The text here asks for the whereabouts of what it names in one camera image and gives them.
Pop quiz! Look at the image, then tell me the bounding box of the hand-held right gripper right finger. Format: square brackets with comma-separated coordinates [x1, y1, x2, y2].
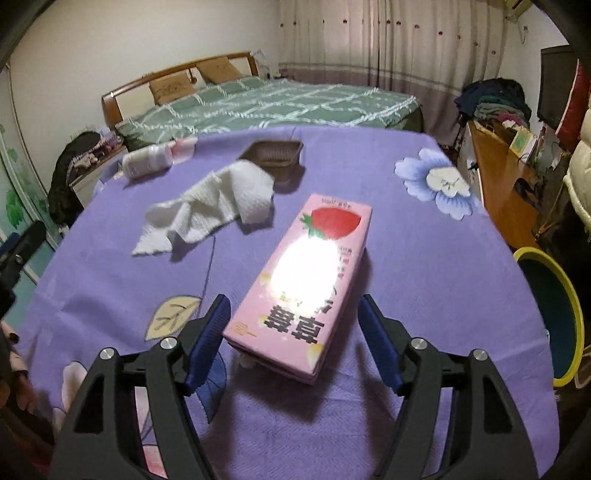
[359, 294, 539, 480]

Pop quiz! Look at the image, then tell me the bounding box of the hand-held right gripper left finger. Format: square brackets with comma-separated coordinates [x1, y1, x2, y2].
[48, 294, 232, 480]

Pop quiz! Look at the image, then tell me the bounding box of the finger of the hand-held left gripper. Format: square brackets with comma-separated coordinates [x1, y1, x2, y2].
[0, 220, 48, 305]

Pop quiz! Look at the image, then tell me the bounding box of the pink strawberry carton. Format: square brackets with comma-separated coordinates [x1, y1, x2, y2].
[222, 193, 373, 387]

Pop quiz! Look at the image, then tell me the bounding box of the yellow rimmed dark blue bin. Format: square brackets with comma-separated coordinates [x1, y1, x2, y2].
[512, 247, 586, 388]

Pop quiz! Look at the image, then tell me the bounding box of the leaf print wardrobe door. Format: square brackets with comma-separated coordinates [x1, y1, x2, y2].
[0, 122, 59, 285]

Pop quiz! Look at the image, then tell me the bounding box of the heap of black clothes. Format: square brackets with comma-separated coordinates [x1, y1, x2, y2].
[48, 131, 105, 227]

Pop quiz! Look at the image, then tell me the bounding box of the purple floral tablecloth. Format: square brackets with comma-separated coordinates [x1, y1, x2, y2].
[14, 124, 550, 480]

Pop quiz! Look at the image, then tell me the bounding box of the white nightstand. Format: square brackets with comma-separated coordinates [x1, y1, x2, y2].
[69, 148, 128, 206]

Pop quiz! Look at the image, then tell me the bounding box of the white paper towel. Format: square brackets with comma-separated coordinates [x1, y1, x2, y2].
[131, 160, 276, 257]

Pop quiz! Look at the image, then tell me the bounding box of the white bottle with pink cap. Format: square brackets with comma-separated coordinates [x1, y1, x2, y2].
[121, 138, 197, 179]

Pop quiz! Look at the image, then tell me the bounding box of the wooden headboard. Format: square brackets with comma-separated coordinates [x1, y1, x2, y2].
[102, 52, 262, 133]

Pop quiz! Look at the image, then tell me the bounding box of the brown plastic tray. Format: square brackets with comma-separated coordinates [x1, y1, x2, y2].
[240, 140, 306, 193]

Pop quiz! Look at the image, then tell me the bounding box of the long wooden desk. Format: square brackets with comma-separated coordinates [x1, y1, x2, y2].
[464, 121, 544, 250]

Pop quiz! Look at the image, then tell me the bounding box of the brown pillow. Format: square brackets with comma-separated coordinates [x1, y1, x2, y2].
[196, 58, 243, 84]
[148, 76, 195, 105]

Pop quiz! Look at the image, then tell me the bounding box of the brown patterned handbag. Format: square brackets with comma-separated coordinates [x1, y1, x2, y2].
[536, 178, 591, 253]

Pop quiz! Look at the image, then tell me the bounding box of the green checked quilt bed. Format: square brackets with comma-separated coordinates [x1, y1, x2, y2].
[115, 76, 424, 151]

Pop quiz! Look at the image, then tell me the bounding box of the cream puffer jacket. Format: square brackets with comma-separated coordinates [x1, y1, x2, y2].
[563, 138, 591, 241]

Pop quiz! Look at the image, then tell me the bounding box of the pile of folded clothes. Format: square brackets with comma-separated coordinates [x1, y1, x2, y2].
[455, 78, 533, 130]

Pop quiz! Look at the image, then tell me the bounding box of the pale dotted curtain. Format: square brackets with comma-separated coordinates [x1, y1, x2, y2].
[277, 0, 509, 96]

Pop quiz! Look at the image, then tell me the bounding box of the red dotted cloth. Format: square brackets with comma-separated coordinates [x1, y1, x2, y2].
[556, 65, 591, 149]

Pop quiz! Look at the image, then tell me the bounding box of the black flat screen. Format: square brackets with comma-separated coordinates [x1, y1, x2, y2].
[538, 45, 581, 130]

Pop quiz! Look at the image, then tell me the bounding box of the green picture frame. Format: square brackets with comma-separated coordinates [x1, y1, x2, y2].
[509, 127, 537, 158]

